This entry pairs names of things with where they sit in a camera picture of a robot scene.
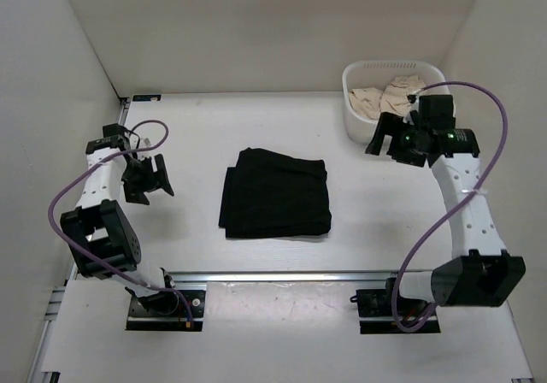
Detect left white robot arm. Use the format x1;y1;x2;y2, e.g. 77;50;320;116
60;123;182;315

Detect beige trousers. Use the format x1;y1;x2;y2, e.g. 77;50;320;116
349;74;426;121

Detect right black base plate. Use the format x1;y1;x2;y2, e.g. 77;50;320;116
350;289;426;335

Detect black trousers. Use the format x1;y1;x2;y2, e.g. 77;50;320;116
219;148;332;239

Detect black corner label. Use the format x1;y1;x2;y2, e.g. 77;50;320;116
132;94;162;102

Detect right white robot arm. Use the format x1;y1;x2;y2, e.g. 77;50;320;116
366;95;526;315

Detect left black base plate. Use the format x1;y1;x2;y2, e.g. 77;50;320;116
126;286;206;332

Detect white plastic basket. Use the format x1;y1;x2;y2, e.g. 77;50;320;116
342;60;445;144

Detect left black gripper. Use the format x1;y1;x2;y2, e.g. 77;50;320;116
121;154;174;205

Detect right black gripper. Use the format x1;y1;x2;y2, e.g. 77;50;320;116
364;112;426;168

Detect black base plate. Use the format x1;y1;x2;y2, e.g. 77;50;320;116
126;286;206;332
350;289;426;335

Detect aluminium frame rail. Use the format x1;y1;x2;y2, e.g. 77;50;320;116
102;97;131;139

